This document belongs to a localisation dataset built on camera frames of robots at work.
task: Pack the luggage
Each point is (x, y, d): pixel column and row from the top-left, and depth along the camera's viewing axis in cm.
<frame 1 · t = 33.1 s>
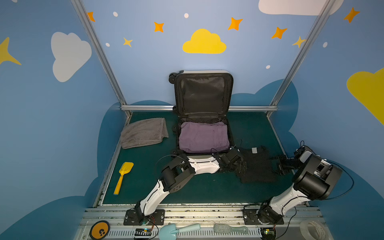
left hand: (242, 166, 88), fingers open
right hand: (273, 163, 91), fingers open
white hard-shell suitcase black lining: (204, 102, 106), point 19 cm above the table
purple folded trousers: (203, 137, 102), point 7 cm above the table
grey folded towel: (143, 132, 107), point 4 cm above the table
black folded t-shirt: (261, 167, 94), on the table
yellow toy shovel: (125, 168, 90), point 3 cm above the table

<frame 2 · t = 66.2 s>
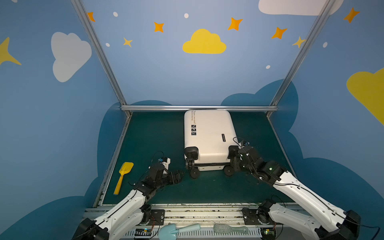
left hand: (179, 173, 84), fingers open
right hand: (235, 159, 79), fingers open
white hard-shell suitcase black lining: (212, 132, 86), point 22 cm above the table
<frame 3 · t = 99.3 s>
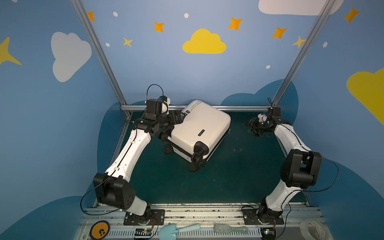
left hand: (177, 115, 79), fingers open
right hand: (246, 124, 91), fingers open
white hard-shell suitcase black lining: (199, 134, 84), point 22 cm above the table
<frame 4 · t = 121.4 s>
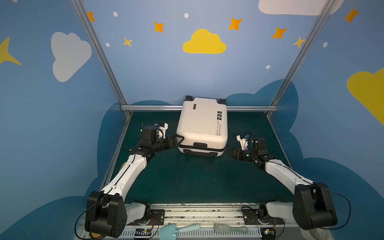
left hand: (178, 139, 81), fingers open
right hand: (230, 150, 87), fingers open
white hard-shell suitcase black lining: (203, 124, 91), point 21 cm above the table
